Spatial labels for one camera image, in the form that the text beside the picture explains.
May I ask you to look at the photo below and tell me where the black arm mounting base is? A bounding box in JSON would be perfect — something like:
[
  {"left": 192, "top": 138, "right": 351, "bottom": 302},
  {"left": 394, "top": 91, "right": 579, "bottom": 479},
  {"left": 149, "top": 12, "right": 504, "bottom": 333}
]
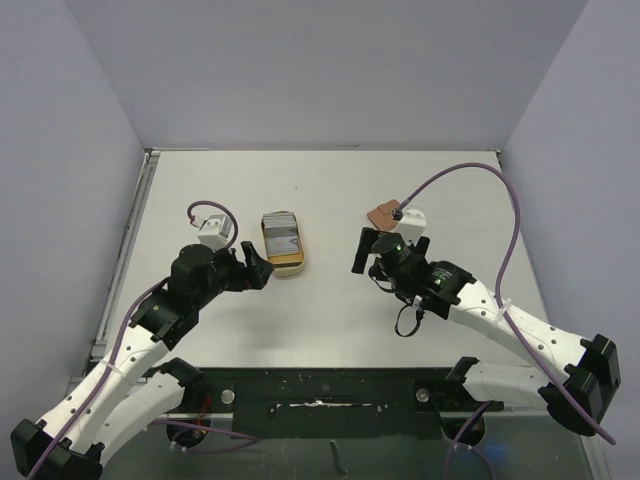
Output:
[{"left": 173, "top": 367, "right": 480, "bottom": 440}]

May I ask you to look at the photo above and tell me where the stack of grey cards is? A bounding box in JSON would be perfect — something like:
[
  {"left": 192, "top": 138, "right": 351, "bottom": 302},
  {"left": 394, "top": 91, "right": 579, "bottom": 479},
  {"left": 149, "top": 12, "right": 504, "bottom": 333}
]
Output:
[{"left": 262, "top": 211, "right": 298, "bottom": 231}]

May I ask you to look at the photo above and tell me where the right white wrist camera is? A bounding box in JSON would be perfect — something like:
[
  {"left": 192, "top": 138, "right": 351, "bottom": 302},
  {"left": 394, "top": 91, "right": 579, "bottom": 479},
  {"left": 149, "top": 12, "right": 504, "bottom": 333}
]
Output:
[{"left": 391, "top": 206, "right": 426, "bottom": 246}]

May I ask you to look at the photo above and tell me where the purple cable under base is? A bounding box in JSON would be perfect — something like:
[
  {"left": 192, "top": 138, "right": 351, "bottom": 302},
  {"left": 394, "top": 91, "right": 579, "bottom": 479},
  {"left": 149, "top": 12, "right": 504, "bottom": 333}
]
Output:
[
  {"left": 442, "top": 399, "right": 498, "bottom": 480},
  {"left": 149, "top": 418, "right": 260, "bottom": 455}
]

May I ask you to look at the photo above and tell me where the silver VIP card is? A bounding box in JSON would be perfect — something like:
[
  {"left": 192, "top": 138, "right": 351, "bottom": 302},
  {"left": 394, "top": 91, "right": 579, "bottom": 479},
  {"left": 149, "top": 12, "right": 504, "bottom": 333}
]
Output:
[{"left": 264, "top": 229, "right": 300, "bottom": 257}]

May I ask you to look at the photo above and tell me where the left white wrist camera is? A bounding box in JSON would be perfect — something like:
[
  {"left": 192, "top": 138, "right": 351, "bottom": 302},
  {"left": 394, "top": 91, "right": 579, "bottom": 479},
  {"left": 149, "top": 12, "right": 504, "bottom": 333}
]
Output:
[{"left": 197, "top": 214, "right": 233, "bottom": 251}]

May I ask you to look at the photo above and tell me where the black wire loop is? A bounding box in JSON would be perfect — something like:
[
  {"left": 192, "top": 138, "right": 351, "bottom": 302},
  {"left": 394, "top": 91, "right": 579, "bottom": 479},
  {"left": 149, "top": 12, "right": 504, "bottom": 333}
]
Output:
[{"left": 392, "top": 301, "right": 426, "bottom": 338}]

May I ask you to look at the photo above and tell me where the purple cable under right base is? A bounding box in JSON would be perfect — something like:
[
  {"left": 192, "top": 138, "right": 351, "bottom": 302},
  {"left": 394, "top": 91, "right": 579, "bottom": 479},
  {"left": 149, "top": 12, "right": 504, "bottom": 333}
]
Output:
[{"left": 442, "top": 399, "right": 498, "bottom": 480}]

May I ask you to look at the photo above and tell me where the tan leather card holder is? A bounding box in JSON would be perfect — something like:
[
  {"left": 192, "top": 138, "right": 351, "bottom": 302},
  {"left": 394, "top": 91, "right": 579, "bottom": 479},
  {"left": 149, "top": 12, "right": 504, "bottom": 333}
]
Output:
[{"left": 366, "top": 199, "right": 400, "bottom": 232}]

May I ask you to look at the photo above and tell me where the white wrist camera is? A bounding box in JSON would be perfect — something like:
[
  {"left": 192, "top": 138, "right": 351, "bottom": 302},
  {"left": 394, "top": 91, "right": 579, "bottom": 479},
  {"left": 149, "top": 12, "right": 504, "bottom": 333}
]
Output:
[
  {"left": 391, "top": 206, "right": 426, "bottom": 246},
  {"left": 197, "top": 214, "right": 233, "bottom": 251}
]

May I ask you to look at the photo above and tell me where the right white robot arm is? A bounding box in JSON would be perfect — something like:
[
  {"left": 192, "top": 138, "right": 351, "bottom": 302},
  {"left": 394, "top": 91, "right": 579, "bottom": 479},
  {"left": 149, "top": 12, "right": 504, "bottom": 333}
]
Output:
[{"left": 352, "top": 227, "right": 621, "bottom": 439}]

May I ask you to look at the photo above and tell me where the yellow card tray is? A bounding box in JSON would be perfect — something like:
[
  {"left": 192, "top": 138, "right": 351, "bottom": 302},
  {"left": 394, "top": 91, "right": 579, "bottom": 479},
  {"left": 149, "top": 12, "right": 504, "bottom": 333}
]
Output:
[{"left": 261, "top": 215, "right": 306, "bottom": 277}]

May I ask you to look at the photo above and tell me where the aluminium frame rail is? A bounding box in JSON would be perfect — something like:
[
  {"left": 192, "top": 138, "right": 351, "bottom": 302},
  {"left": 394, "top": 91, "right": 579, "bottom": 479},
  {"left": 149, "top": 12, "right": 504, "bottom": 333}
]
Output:
[{"left": 87, "top": 149, "right": 161, "bottom": 366}]

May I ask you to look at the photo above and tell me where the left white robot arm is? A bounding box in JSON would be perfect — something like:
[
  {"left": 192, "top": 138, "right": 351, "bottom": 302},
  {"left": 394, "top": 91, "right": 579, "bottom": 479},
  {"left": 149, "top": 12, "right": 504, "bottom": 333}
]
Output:
[{"left": 10, "top": 241, "right": 274, "bottom": 479}]

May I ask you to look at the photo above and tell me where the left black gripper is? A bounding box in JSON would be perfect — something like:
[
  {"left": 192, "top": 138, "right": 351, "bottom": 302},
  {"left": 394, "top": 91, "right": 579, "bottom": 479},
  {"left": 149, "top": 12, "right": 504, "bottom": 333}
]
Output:
[{"left": 193, "top": 241, "right": 272, "bottom": 308}]

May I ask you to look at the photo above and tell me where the purple cable under left base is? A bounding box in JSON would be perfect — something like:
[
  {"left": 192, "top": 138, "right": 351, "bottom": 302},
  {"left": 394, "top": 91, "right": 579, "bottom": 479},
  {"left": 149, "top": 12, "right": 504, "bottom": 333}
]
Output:
[{"left": 149, "top": 418, "right": 260, "bottom": 455}]

